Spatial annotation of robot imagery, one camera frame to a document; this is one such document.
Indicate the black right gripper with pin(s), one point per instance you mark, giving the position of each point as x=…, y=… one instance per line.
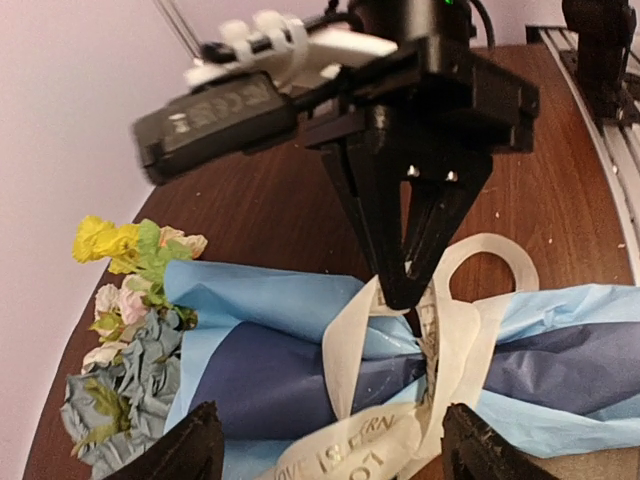
x=432, y=81

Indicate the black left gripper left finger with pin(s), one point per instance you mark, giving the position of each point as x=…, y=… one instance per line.
x=192, y=449

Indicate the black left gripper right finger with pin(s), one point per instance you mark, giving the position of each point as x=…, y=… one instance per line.
x=472, y=450

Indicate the cream printed ribbon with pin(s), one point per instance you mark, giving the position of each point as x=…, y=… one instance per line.
x=389, y=412

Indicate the blue wrapping paper sheet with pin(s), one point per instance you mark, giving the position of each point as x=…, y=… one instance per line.
x=314, y=378

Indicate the pink fake flower stem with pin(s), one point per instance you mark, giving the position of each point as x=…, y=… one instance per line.
x=119, y=312

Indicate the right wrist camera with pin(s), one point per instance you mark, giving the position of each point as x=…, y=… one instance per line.
x=247, y=91

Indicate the front aluminium rail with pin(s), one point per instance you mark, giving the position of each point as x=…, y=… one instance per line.
x=614, y=118

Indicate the right aluminium corner post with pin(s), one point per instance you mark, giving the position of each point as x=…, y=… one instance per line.
x=180, y=27

